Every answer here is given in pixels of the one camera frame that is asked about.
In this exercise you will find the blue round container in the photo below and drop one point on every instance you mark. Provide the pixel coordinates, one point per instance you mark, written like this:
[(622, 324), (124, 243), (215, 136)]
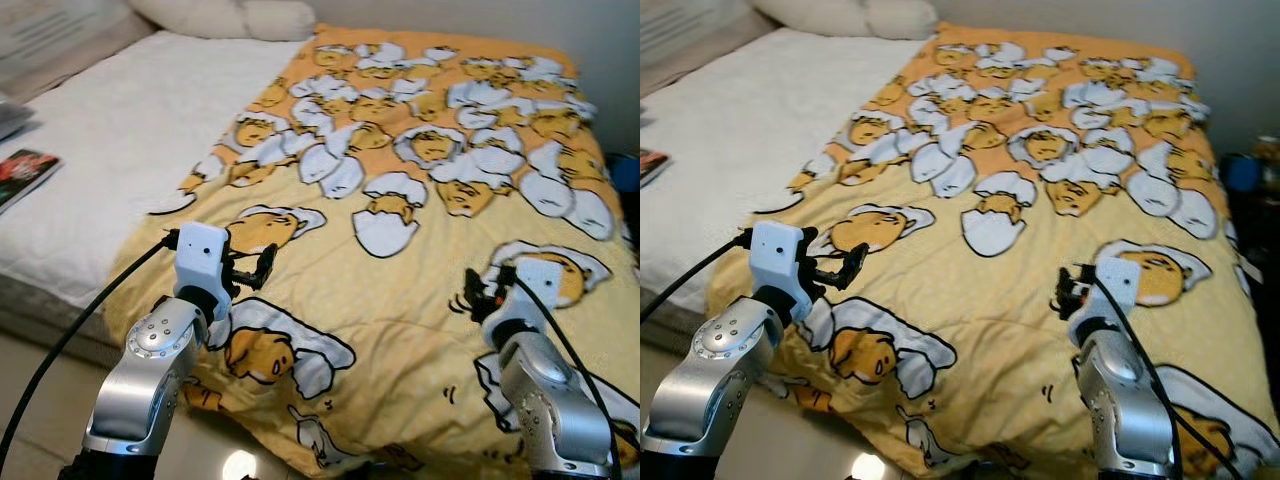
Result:
[(626, 173), (1243, 173)]

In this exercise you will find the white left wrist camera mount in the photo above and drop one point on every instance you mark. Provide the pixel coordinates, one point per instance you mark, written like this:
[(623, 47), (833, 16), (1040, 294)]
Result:
[(200, 255), (775, 250)]

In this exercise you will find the long beige bolster pillow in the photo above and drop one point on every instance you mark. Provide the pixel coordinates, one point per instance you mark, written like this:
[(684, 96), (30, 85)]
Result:
[(220, 18), (850, 16)]

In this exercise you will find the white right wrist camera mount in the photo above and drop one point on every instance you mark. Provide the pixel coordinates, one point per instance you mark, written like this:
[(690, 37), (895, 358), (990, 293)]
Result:
[(535, 280), (1115, 280)]

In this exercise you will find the white quilted mattress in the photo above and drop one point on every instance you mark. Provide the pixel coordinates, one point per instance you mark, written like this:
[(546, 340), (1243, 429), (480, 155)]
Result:
[(740, 120), (120, 130)]

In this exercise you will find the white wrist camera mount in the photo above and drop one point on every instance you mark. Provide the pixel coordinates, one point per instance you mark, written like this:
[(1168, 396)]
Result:
[(535, 280), (1115, 280), (200, 255), (775, 250)]

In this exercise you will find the red black printed magazine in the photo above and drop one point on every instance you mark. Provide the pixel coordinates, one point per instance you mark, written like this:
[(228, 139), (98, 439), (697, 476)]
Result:
[(25, 175), (652, 168)]

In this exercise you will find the yellow cartoon egg duvet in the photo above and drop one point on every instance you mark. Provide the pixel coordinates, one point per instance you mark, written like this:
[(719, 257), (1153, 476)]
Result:
[(1000, 280), (400, 260)]

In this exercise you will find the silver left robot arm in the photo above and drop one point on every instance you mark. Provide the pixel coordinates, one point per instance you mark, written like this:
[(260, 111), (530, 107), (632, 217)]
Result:
[(140, 390), (710, 390)]

